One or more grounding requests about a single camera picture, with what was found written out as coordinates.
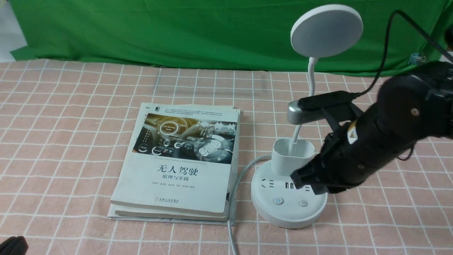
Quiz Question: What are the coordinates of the green backdrop cloth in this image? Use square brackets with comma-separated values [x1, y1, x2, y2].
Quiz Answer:
[10, 0, 452, 76]

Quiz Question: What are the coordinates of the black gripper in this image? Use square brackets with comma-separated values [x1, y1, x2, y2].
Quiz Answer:
[290, 104, 416, 195]

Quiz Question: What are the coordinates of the white desk lamp with sockets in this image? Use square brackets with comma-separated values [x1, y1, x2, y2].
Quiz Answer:
[251, 4, 363, 229]

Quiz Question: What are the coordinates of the blue binder clip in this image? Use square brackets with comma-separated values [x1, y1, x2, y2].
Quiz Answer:
[408, 53, 426, 65]

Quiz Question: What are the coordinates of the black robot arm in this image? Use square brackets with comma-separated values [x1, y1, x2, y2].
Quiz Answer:
[287, 61, 452, 195]

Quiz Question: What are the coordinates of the white lamp power cable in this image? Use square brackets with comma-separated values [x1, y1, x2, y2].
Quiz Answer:
[228, 155, 272, 255]

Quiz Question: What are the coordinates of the lower white book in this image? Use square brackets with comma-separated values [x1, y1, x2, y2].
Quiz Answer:
[107, 110, 241, 226]

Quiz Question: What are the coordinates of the white self-driving textbook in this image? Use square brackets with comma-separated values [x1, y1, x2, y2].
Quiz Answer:
[110, 103, 240, 217]

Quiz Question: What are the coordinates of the pink checkered tablecloth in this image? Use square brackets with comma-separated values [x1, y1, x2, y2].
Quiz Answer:
[0, 60, 453, 255]

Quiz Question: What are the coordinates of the black camera cable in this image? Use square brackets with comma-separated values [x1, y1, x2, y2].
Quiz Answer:
[350, 10, 453, 98]

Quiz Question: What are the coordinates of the black object at corner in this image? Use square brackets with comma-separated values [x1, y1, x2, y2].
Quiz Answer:
[0, 236, 29, 255]

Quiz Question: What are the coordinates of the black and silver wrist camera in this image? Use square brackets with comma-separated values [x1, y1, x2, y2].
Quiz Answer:
[287, 91, 363, 131]

